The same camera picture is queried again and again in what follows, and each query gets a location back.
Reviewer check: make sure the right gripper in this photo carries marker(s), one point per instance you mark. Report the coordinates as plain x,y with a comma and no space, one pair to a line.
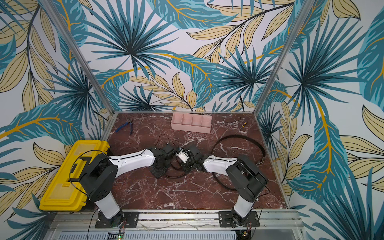
190,165

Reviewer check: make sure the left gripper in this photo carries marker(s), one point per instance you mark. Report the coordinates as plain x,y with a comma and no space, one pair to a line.
158,174

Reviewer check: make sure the black belt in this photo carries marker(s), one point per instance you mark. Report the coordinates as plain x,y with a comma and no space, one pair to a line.
229,148
173,166

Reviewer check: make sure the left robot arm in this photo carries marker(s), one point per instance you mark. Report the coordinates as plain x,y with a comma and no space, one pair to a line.
98,176

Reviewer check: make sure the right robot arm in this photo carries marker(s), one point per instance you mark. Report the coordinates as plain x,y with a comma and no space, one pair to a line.
245,176

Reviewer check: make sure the pink compartment storage tray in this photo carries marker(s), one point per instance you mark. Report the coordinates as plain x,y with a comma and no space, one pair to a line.
191,123

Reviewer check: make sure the yellow tool case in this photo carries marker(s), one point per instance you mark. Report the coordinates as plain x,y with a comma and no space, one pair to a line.
65,193

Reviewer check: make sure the blue handled pliers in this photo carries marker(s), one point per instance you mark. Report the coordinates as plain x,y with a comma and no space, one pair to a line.
129,123

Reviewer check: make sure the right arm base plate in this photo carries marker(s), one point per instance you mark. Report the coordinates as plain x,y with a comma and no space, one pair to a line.
232,219

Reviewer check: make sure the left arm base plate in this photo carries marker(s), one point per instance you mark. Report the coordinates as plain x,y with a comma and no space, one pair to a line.
127,220

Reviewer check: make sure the aluminium front rail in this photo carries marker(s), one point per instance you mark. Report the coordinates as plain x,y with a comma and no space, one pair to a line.
277,224

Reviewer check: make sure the left aluminium frame post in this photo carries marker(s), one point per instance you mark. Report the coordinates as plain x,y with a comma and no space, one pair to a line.
54,15

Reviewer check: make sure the aluminium frame post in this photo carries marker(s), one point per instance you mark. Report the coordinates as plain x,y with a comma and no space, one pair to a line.
291,37
54,15

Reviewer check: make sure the right aluminium frame post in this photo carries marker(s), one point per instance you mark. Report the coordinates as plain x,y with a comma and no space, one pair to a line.
291,37

